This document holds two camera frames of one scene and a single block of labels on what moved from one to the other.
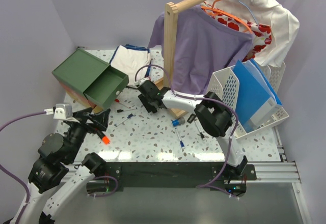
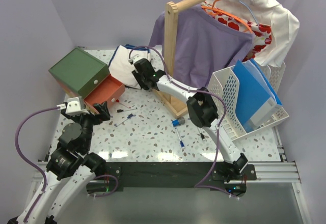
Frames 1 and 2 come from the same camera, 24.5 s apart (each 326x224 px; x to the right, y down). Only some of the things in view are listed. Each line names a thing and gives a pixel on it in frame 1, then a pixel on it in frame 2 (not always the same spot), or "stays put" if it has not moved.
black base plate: [228, 179] stays put
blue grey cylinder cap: [177, 122] stays put
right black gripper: [148, 108] -> [137, 76]
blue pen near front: [181, 142] stays put
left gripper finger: [82, 113] -> [98, 106]
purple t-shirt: [202, 47] stays put
